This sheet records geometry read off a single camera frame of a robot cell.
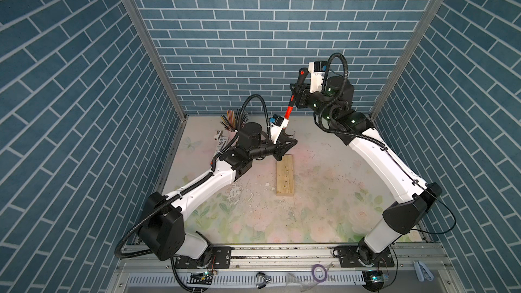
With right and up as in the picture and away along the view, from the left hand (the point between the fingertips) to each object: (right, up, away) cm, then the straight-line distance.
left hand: (301, 144), depth 71 cm
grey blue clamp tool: (+42, -44, -1) cm, 61 cm away
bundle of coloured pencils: (-29, +11, +30) cm, 43 cm away
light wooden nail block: (-4, -16, +20) cm, 26 cm away
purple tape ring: (+9, -46, -1) cm, 47 cm away
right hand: (-2, +20, -4) cm, 21 cm away
